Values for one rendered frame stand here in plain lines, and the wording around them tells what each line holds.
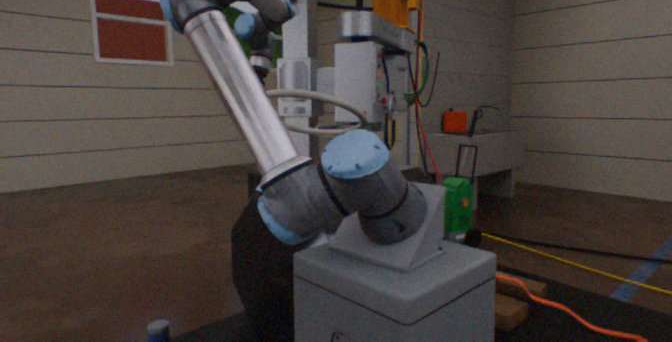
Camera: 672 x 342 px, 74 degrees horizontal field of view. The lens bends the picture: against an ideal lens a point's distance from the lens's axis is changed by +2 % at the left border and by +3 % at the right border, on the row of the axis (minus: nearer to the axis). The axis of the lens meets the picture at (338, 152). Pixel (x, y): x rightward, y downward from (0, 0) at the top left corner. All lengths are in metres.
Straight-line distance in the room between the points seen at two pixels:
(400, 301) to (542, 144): 6.25
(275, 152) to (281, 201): 0.12
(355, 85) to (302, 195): 1.38
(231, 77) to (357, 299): 0.61
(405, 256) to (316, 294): 0.26
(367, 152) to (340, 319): 0.42
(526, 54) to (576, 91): 0.90
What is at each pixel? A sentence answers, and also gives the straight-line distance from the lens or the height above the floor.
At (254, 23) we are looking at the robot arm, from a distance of 1.76.
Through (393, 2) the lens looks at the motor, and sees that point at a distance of 3.05.
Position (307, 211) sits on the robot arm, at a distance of 1.04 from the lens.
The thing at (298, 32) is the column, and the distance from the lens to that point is 3.18.
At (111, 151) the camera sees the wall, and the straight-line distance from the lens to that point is 8.11.
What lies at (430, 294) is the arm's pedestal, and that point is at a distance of 1.05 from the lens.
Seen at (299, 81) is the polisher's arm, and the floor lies 1.40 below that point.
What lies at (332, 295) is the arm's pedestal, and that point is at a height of 0.78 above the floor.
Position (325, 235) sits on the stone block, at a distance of 1.99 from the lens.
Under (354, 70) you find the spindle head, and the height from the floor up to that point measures 1.42.
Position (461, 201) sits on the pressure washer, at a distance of 3.86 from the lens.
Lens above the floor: 1.26
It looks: 7 degrees down
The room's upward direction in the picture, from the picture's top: straight up
